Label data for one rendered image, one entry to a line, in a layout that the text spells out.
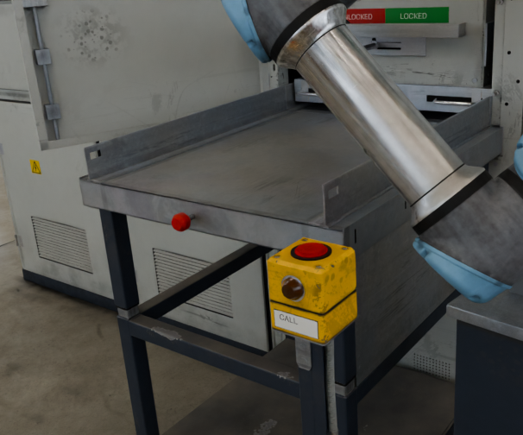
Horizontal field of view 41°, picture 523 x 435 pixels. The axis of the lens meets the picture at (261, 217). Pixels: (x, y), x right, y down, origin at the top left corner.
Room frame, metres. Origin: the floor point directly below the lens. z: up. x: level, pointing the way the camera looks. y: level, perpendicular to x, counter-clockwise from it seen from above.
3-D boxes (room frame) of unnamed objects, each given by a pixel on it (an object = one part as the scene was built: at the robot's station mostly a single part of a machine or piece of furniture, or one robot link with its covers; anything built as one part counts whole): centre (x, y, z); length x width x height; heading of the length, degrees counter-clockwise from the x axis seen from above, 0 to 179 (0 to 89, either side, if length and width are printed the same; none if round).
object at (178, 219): (1.14, 0.13, 0.82); 0.04 x 0.03 x 0.03; 141
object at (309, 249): (0.77, -0.06, 0.90); 0.04 x 0.04 x 0.02
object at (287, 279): (0.73, -0.03, 0.87); 0.03 x 0.01 x 0.03; 51
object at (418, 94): (1.73, -0.34, 0.89); 0.54 x 0.05 x 0.06; 51
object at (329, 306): (0.77, -0.06, 0.85); 0.08 x 0.08 x 0.10; 51
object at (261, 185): (1.42, -0.09, 0.82); 0.68 x 0.62 x 0.06; 141
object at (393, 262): (1.42, -0.09, 0.46); 0.64 x 0.58 x 0.66; 141
